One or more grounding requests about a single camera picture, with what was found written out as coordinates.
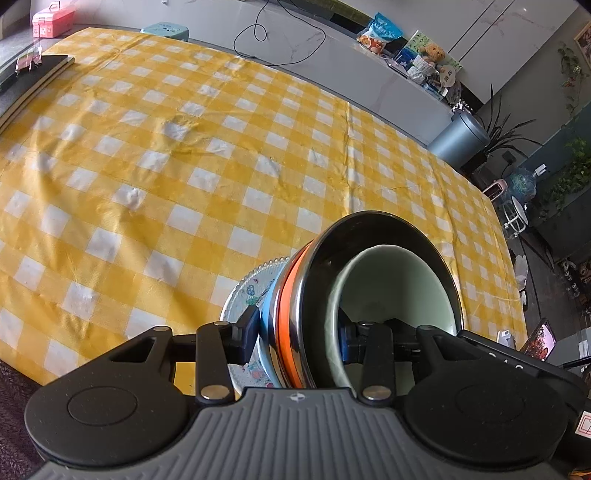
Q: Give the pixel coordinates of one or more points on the black notebook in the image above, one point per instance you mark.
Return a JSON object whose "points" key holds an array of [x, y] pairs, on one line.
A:
{"points": [[17, 91]]}

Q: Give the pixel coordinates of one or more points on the pink storage box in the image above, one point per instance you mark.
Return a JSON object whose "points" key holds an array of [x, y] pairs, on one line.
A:
{"points": [[53, 21]]}

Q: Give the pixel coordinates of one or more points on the blue snack bag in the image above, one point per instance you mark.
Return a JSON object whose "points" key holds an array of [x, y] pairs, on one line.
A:
{"points": [[379, 33]]}

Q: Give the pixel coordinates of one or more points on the green ceramic bowl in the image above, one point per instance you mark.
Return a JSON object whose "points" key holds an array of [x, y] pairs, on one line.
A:
{"points": [[381, 283]]}

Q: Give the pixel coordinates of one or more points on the smartphone lit screen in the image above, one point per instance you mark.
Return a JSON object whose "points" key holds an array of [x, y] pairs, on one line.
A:
{"points": [[541, 342]]}

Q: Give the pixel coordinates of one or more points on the yellow checkered tablecloth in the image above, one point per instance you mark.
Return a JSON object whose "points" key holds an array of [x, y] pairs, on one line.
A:
{"points": [[153, 174]]}

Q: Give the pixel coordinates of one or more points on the teddy bear toy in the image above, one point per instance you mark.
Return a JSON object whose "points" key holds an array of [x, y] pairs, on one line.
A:
{"points": [[424, 65]]}

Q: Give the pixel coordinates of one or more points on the grey blue trash bin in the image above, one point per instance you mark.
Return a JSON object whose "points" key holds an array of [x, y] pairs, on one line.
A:
{"points": [[461, 140]]}

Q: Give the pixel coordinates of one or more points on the framed wall picture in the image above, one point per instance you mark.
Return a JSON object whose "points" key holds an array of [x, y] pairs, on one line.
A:
{"points": [[583, 40]]}

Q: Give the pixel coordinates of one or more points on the blue water jug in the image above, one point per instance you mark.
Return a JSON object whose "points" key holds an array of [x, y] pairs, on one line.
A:
{"points": [[522, 183]]}

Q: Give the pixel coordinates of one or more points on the pink candy wrapper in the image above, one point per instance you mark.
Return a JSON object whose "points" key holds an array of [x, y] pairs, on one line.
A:
{"points": [[28, 61]]}

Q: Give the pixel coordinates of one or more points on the clear glass floral plate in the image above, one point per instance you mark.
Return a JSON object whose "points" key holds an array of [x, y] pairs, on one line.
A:
{"points": [[250, 291]]}

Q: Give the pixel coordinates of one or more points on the potted plant right side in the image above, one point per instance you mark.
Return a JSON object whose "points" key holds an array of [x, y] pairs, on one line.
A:
{"points": [[501, 136]]}

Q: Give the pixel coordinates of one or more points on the purple fuzzy cushion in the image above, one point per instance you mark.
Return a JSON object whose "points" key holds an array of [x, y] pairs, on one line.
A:
{"points": [[18, 456]]}

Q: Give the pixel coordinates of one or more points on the steel bowl orange exterior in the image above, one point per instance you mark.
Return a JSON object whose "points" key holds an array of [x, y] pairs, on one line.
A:
{"points": [[321, 261]]}

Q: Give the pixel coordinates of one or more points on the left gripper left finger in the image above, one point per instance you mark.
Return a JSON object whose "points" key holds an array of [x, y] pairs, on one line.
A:
{"points": [[218, 345]]}

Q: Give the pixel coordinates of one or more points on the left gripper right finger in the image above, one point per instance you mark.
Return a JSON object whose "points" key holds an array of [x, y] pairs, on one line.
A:
{"points": [[367, 350]]}

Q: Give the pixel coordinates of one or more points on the blue plastic stool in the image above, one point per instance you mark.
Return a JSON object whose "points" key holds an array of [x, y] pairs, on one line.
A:
{"points": [[167, 30]]}

